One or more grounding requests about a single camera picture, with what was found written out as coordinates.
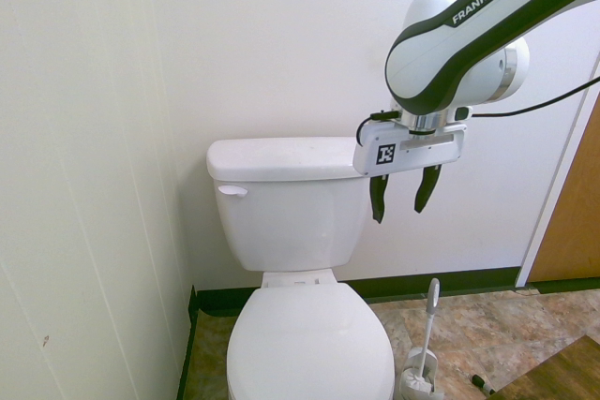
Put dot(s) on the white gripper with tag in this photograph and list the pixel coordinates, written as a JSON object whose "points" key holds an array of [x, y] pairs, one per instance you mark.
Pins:
{"points": [[422, 149]]}

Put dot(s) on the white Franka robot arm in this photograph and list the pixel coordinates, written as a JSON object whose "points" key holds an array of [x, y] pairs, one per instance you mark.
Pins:
{"points": [[422, 67]]}

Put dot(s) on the white toilet tank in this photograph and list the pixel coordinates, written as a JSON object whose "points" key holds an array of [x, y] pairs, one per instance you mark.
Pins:
{"points": [[290, 222]]}

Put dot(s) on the white toilet tank lid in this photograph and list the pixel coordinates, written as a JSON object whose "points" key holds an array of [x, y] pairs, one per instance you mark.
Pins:
{"points": [[281, 156]]}

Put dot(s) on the white toilet brush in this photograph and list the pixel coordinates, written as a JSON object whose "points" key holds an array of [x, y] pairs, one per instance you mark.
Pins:
{"points": [[429, 325]]}

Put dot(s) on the white flush lever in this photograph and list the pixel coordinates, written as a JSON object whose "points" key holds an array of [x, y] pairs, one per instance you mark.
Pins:
{"points": [[229, 190]]}

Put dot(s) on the white toilet seat lid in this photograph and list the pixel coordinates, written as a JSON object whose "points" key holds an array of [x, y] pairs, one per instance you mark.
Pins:
{"points": [[309, 344]]}

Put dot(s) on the white toilet brush holder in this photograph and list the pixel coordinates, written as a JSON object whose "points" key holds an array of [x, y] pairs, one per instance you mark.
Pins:
{"points": [[412, 388]]}

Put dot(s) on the black baseboard beside toilet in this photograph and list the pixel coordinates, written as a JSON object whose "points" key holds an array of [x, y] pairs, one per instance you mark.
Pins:
{"points": [[190, 348]]}

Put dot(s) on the black baseboard behind tank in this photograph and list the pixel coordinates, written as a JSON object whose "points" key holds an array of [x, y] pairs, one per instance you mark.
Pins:
{"points": [[422, 284]]}

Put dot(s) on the brown wooden door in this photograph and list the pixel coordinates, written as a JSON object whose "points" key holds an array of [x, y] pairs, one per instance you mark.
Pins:
{"points": [[576, 208]]}

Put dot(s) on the dark wooden table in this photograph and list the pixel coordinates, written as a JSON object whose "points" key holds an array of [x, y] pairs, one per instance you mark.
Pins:
{"points": [[572, 372]]}

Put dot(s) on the white door frame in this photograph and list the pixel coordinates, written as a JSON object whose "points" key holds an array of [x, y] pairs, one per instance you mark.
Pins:
{"points": [[552, 203]]}

